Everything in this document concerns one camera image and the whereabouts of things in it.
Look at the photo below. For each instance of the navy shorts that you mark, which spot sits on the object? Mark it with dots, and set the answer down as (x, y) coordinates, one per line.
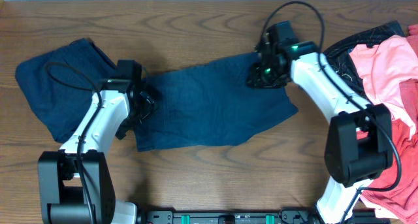
(57, 95)
(210, 105)

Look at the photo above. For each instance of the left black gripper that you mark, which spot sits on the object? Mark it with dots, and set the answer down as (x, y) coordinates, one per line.
(147, 102)

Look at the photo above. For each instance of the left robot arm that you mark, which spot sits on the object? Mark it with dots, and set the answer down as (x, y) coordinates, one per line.
(74, 182)

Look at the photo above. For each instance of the red coral garment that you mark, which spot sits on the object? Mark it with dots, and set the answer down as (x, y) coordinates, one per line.
(401, 202)

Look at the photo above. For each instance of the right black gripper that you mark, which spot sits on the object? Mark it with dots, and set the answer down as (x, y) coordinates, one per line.
(257, 80)

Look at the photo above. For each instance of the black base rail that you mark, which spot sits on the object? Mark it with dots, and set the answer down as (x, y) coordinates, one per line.
(283, 216)

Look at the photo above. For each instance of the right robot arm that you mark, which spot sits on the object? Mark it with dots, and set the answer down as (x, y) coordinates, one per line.
(358, 147)

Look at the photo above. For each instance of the light pink garment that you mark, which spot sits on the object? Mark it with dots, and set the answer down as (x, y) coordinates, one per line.
(383, 59)

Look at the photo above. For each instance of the black patterned garment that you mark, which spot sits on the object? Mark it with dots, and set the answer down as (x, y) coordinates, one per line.
(338, 57)

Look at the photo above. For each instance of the folded navy shorts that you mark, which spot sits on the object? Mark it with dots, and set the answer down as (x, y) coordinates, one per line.
(57, 95)

